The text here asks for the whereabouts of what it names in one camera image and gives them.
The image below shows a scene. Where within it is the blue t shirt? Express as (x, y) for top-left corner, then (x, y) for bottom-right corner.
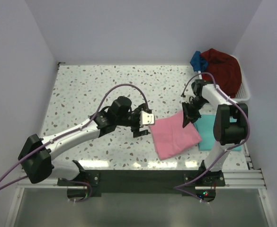
(190, 51), (208, 72)

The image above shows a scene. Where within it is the folded teal t shirt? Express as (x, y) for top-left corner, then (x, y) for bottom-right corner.
(192, 114), (242, 151)

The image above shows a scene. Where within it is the pink t shirt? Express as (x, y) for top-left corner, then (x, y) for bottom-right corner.
(150, 111), (202, 160)

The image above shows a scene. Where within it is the dark red t shirt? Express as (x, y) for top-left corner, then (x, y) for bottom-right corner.
(200, 48), (242, 98)

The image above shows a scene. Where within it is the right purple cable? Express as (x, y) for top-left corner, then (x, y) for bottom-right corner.
(173, 72), (250, 197)

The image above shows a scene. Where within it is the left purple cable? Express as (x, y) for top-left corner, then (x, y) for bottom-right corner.
(0, 84), (150, 203)

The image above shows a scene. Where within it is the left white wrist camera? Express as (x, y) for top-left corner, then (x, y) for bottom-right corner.
(140, 111), (155, 127)

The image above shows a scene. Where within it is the white plastic laundry basket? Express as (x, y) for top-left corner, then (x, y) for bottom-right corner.
(196, 54), (251, 102)

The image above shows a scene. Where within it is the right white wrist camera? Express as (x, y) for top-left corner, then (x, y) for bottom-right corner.
(181, 94), (195, 103)

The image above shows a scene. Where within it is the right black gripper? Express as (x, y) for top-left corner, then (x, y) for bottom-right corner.
(182, 96), (208, 128)

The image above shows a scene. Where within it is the purple cable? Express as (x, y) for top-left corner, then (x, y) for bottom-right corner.
(173, 72), (250, 197)
(0, 84), (150, 203)

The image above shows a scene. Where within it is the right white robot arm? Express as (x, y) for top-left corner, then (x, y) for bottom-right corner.
(181, 79), (250, 186)

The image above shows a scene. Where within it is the aluminium frame rail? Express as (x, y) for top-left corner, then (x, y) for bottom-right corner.
(17, 170), (267, 189)

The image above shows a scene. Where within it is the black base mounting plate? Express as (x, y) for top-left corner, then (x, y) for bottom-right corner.
(57, 169), (226, 201)

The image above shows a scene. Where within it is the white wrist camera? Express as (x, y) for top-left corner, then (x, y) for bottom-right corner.
(181, 94), (195, 103)
(140, 111), (155, 127)

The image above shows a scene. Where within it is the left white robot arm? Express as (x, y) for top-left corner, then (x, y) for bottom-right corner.
(18, 96), (155, 185)

